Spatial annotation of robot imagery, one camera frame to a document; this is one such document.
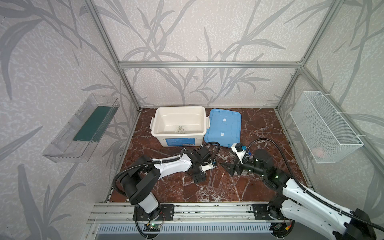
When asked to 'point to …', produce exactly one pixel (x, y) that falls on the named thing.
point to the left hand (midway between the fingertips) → (201, 167)
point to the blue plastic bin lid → (225, 127)
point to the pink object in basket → (318, 151)
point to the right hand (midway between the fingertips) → (226, 152)
